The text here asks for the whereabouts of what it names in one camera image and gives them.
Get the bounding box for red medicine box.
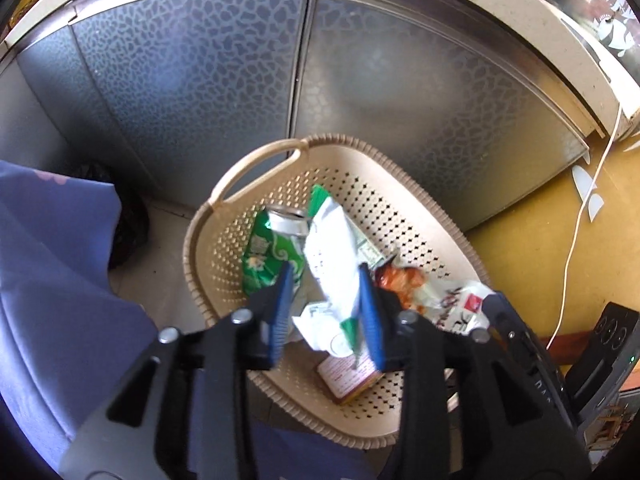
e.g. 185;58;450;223
316;351;383;405

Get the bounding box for crushed green can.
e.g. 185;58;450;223
241;204;310;296

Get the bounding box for white green plastic bag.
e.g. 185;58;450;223
304;184;385;332

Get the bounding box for orange snack wrapper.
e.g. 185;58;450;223
374;258;494;335

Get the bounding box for blue printed tablecloth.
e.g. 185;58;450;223
1;162;372;479

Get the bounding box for beige plastic basket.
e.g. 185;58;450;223
182;134;489;450

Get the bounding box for white cable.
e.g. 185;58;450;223
546;104;625;351

